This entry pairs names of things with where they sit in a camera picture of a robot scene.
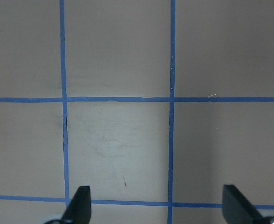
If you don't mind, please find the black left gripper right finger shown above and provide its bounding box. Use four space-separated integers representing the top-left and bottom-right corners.
222 184 267 224

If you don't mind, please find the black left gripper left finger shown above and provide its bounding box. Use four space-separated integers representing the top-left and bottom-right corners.
60 186 91 224

